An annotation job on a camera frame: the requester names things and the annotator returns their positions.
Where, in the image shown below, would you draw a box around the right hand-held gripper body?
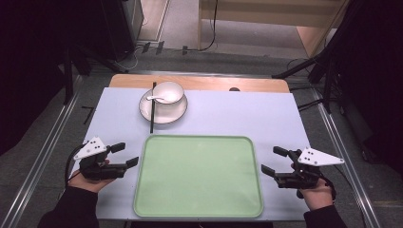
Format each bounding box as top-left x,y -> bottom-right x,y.
286,146 -> 346,191

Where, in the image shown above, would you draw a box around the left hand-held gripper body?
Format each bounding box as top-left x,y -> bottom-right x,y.
73,136 -> 112,181

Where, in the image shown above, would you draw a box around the person's left hand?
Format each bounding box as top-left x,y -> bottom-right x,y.
67,159 -> 116,195

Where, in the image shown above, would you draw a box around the person's right hand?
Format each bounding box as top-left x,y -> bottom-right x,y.
290,162 -> 336,212

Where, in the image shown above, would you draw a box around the black chopsticks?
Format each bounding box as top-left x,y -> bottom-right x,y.
149,82 -> 158,134

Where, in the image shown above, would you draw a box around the light blue table mat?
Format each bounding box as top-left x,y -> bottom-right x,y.
67,86 -> 312,222

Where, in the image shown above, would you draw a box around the white plate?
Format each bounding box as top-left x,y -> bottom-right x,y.
138,87 -> 189,125

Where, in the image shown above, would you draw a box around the white spoon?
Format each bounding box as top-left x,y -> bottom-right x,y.
145,94 -> 169,105

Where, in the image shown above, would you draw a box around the green plastic tray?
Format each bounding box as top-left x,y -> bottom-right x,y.
132,134 -> 265,219

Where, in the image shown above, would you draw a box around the black metal stand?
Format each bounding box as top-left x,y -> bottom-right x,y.
62,47 -> 122,106
271,47 -> 338,115

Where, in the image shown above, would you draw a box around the white bowl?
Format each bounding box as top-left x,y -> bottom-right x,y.
151,81 -> 185,116

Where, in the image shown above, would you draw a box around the dark curtain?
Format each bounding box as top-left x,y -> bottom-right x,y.
329,0 -> 403,176
0,0 -> 106,157

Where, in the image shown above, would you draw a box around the black cabinet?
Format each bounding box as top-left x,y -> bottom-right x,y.
100,0 -> 145,63

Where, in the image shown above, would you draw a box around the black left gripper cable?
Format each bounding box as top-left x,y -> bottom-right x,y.
64,142 -> 87,188

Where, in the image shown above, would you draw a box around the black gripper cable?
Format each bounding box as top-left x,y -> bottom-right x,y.
318,172 -> 337,201
64,142 -> 87,188

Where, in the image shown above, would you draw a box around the metal floor rail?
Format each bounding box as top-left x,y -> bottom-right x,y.
125,69 -> 278,79
311,87 -> 382,228
0,75 -> 84,228

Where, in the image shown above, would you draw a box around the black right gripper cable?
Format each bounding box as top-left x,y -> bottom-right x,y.
318,172 -> 337,201

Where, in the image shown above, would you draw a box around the white floor cable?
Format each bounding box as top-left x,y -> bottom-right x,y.
113,43 -> 150,72

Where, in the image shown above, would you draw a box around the light wooden frame furniture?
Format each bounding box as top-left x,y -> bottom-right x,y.
197,0 -> 350,59

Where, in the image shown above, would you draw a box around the black hanging cable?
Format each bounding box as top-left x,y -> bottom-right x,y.
182,0 -> 220,55

